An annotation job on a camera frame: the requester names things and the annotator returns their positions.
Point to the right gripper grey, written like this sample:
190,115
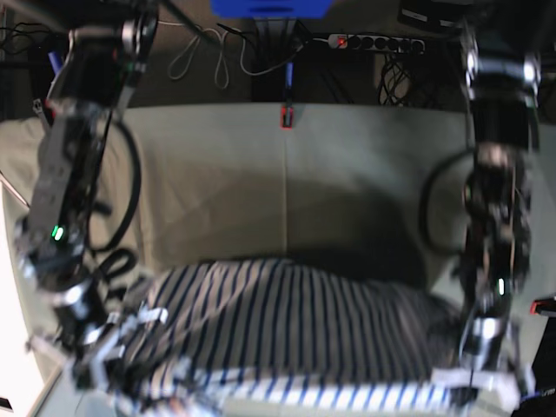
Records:
98,365

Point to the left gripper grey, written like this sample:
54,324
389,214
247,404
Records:
489,358

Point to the blue striped white t-shirt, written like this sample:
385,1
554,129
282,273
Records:
275,331

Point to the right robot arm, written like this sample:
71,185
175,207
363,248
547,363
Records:
89,94

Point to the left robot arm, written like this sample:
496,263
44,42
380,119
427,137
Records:
501,88

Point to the white box corner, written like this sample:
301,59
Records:
59,398

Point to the red clamp right edge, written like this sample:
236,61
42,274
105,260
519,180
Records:
545,307

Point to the grey-green table cloth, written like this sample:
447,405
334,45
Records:
368,194

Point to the red clamp top centre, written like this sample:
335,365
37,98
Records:
287,116

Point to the black flat boxes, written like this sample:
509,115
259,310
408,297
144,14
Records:
432,16

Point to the white power strip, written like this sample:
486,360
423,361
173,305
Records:
377,43

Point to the blue plastic block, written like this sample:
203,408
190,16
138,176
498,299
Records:
270,8

